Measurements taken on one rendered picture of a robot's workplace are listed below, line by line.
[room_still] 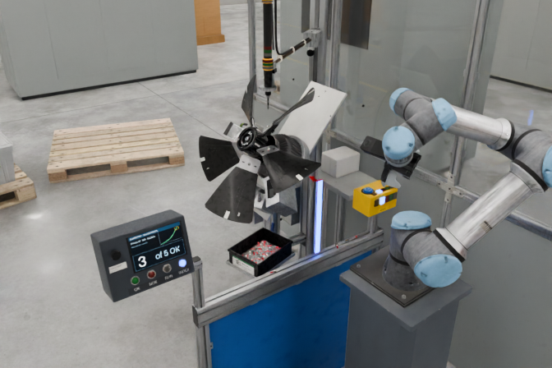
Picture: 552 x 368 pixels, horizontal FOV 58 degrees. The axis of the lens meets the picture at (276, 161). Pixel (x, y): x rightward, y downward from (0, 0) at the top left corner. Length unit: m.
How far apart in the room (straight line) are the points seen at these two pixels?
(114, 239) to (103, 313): 1.75
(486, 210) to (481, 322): 1.18
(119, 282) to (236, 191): 0.80
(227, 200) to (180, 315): 1.12
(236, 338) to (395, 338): 0.65
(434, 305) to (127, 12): 6.49
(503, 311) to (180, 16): 6.39
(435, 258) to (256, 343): 0.92
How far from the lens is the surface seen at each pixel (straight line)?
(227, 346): 2.02
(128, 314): 3.18
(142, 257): 1.54
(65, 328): 3.21
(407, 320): 1.59
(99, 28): 7.44
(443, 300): 1.69
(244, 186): 2.16
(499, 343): 2.59
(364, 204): 2.07
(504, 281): 2.41
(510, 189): 1.49
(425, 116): 1.27
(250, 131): 2.18
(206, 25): 10.27
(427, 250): 1.48
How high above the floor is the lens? 2.04
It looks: 25 degrees down
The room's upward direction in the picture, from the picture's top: straight up
